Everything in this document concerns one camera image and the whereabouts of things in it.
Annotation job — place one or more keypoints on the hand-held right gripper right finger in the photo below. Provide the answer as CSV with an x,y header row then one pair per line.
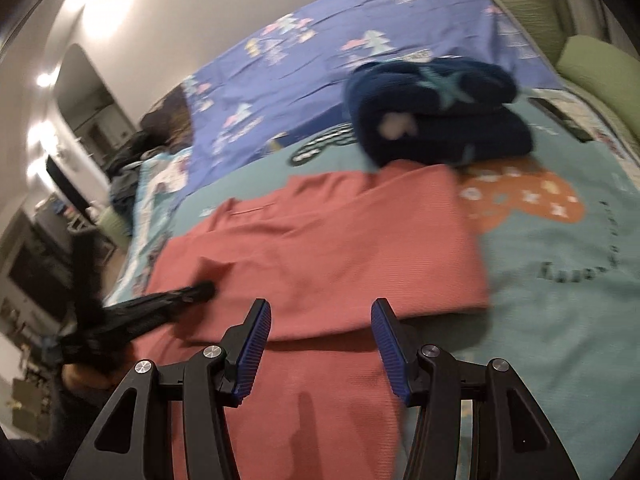
x,y
387,350

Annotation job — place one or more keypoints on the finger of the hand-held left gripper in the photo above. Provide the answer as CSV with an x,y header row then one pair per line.
x,y
87,280
150,310

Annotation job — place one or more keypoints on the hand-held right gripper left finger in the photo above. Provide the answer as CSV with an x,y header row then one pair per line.
x,y
252,350

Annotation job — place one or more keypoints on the pink knit shirt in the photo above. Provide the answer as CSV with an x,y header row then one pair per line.
x,y
325,250

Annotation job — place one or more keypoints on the pile of dark clothes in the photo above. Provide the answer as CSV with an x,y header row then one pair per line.
x,y
127,170

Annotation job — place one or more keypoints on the person's left hand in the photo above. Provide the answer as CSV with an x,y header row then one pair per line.
x,y
87,377

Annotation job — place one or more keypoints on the green cushion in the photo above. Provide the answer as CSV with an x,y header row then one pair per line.
x,y
112,224

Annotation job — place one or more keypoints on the light blue cartoon quilt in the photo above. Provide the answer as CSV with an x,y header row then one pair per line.
x,y
150,190

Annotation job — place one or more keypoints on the teal printed blanket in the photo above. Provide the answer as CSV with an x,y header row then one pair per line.
x,y
540,310

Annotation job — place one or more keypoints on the dark printed cloth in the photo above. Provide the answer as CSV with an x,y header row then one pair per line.
x,y
165,112

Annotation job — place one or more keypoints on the navy fleece garment with stars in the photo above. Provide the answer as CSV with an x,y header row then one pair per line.
x,y
450,120

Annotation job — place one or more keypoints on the black phone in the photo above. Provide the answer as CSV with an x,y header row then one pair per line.
x,y
557,112

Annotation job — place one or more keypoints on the purple tree-print sheet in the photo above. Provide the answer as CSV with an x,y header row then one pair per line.
x,y
325,50

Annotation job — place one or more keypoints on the large green pillow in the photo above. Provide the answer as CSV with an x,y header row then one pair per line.
x,y
597,65

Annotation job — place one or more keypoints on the small green pillow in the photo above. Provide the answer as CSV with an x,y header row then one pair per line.
x,y
525,15

